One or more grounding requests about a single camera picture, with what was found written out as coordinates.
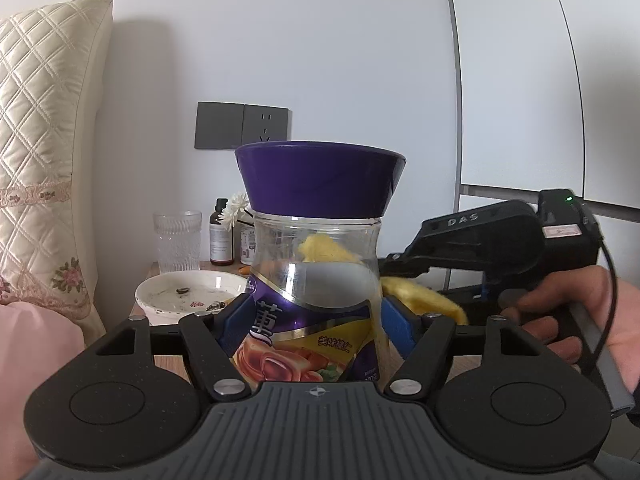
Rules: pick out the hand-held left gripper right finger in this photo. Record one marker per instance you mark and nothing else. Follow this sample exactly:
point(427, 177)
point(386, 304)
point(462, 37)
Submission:
point(400, 322)

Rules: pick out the white bowl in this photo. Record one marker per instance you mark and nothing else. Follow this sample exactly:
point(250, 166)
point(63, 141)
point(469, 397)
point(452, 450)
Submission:
point(175, 295)

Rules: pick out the person's right hand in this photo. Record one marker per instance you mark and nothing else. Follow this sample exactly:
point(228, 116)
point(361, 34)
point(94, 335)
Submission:
point(620, 320)

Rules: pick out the white artificial flower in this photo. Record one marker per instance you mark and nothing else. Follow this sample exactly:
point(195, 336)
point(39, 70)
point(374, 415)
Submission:
point(235, 207)

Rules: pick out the grey wall socket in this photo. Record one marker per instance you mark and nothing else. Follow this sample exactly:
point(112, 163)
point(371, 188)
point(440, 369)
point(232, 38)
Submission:
point(266, 122)

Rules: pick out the white wardrobe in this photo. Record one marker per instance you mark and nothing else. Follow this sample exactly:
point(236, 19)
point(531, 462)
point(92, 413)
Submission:
point(525, 85)

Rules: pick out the clear ribbed drinking glass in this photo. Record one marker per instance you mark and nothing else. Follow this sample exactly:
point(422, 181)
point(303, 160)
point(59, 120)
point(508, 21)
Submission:
point(177, 242)

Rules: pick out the cream quilted headboard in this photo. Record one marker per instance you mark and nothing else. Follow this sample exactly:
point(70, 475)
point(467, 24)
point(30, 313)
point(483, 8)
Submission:
point(45, 135)

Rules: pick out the brown glass bottle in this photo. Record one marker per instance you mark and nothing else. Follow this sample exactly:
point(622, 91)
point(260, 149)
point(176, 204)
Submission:
point(221, 235)

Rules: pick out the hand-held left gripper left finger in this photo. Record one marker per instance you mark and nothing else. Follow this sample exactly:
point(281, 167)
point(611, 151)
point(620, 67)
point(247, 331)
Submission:
point(232, 320)

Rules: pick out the pink blanket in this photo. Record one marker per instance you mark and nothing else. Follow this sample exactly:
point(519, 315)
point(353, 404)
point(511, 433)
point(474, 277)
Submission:
point(30, 385)

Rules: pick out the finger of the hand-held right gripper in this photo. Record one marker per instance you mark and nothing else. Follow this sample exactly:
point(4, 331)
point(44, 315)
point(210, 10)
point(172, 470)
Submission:
point(400, 266)

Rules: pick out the grey wall switch plate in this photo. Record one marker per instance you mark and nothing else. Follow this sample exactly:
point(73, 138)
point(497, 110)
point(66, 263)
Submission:
point(219, 125)

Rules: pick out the yellow cleaning cloth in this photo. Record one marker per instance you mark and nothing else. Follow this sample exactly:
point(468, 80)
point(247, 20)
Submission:
point(425, 297)

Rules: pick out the white pill bottle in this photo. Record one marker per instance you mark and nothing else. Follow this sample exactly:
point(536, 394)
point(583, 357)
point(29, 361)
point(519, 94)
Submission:
point(246, 245)

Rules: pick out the clear jar with purple lid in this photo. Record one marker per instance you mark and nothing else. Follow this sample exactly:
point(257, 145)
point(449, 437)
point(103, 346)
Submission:
point(320, 175)

